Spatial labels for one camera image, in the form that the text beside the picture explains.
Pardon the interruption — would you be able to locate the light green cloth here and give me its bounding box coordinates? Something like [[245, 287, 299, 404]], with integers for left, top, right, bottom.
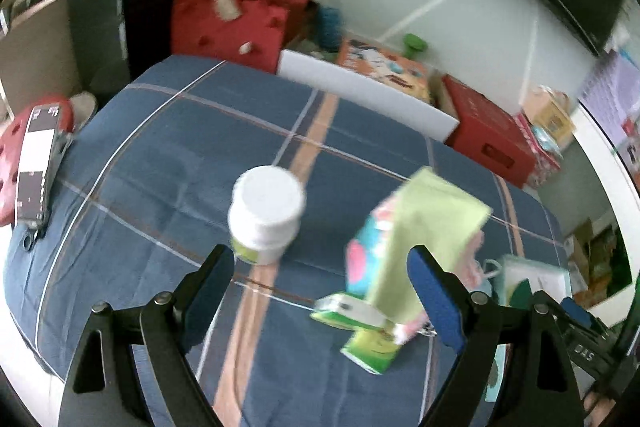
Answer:
[[370, 167, 492, 325]]

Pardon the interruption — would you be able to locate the small beige handbag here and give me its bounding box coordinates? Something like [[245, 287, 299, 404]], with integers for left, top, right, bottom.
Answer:
[[520, 87, 576, 148]]

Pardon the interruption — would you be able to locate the bottle with blue liquid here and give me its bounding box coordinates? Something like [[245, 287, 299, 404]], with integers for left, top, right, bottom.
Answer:
[[317, 0, 346, 48]]

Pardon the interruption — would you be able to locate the smartphone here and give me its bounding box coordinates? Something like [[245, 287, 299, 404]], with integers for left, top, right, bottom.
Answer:
[[15, 104, 63, 228]]

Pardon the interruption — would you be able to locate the colourful cartoon tissue pack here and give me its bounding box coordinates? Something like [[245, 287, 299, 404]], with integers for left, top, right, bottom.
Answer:
[[346, 202, 401, 308]]

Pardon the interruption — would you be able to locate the green tissue pack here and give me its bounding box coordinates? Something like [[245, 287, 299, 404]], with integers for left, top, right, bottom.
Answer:
[[310, 292, 401, 375]]

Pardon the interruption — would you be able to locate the white tray with teal rim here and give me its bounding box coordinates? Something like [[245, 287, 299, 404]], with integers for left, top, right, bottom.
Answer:
[[482, 254, 573, 403]]

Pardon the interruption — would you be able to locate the red felt handbag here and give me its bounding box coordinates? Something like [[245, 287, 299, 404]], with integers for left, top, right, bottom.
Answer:
[[171, 0, 311, 75]]

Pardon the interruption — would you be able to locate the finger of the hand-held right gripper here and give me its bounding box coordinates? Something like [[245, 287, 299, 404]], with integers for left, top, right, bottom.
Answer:
[[560, 297, 597, 329]]

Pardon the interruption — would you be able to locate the orange picture box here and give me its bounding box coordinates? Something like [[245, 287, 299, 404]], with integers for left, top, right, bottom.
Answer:
[[337, 38, 433, 105]]

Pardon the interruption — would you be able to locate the white container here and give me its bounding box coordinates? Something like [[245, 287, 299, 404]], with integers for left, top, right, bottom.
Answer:
[[70, 92, 98, 128]]

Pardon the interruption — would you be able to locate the white ledge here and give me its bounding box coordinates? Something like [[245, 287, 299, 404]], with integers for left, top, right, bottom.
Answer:
[[570, 102, 640, 323]]

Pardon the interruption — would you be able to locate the white plastic bottle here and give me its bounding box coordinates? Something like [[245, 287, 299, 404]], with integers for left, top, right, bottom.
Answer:
[[227, 166, 307, 266]]

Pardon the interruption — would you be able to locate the blue plaid blanket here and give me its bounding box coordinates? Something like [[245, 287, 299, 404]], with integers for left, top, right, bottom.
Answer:
[[2, 54, 568, 427]]

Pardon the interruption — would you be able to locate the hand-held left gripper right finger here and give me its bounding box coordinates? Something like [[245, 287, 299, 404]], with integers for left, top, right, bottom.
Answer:
[[406, 244, 586, 427]]

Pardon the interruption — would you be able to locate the red plastic crate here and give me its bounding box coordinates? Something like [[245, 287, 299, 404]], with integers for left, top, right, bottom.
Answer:
[[442, 74, 538, 190]]

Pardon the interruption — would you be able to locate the white board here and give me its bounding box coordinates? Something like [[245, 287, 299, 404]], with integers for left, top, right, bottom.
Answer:
[[277, 49, 460, 142]]

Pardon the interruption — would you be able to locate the purple wall calendar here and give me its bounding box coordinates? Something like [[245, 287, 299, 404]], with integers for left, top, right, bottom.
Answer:
[[580, 49, 640, 172]]

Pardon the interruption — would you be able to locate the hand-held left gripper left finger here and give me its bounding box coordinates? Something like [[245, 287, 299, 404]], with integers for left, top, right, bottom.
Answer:
[[59, 244, 236, 427]]

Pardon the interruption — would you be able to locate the red stool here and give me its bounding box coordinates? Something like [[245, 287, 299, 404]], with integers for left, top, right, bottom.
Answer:
[[0, 94, 76, 228]]

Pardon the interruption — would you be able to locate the green dumbbell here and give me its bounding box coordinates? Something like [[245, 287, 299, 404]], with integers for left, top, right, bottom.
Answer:
[[402, 33, 429, 60]]

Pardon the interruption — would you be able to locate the red and white patterned box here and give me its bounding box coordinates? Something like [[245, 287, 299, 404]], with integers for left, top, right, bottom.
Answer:
[[515, 112, 561, 188]]

